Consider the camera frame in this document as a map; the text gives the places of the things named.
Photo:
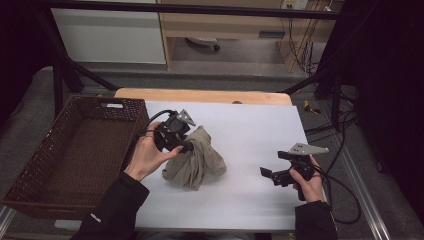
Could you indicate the wooden table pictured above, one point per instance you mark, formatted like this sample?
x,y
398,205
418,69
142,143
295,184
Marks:
x,y
200,96

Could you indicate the black horizontal frame bar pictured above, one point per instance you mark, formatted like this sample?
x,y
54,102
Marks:
x,y
200,9

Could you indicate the person's left hand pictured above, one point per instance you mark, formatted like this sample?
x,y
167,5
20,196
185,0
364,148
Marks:
x,y
146,156

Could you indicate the white cabinet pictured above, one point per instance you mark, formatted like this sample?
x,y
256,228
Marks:
x,y
106,33

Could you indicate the white table sheet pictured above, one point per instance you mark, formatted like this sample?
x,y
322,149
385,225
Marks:
x,y
246,133

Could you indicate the office chair base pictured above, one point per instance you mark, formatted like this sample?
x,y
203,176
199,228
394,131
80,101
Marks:
x,y
205,41

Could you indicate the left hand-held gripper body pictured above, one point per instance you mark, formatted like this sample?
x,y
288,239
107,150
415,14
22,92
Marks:
x,y
173,131

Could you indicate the aluminium rail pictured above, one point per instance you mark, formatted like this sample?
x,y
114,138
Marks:
x,y
363,193

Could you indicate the white power strip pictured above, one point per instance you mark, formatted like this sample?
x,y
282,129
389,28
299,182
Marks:
x,y
295,4

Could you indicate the black curtain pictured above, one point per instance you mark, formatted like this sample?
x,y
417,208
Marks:
x,y
390,100

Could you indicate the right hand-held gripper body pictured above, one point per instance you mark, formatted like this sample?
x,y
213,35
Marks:
x,y
305,149

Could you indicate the person's right hand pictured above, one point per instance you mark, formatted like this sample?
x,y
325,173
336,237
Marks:
x,y
310,190

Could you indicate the brown woven basket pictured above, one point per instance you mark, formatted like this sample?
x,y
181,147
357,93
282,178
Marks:
x,y
73,156

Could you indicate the yellow black tool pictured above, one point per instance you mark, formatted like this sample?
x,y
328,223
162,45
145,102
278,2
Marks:
x,y
310,107

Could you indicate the beige garment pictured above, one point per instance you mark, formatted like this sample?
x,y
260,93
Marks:
x,y
195,163

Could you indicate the light wooden desk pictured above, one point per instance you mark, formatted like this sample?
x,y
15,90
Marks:
x,y
216,26

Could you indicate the black diagonal frame strut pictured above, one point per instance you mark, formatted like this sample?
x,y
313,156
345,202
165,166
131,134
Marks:
x,y
83,71
310,81

